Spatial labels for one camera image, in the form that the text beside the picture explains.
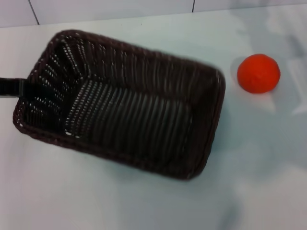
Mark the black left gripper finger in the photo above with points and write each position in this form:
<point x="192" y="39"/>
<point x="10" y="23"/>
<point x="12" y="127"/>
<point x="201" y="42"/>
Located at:
<point x="12" y="87"/>

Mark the dark brown woven basket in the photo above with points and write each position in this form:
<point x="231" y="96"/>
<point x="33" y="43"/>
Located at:
<point x="134" y="105"/>

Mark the orange fruit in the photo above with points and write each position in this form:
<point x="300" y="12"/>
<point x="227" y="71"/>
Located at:
<point x="258" y="73"/>

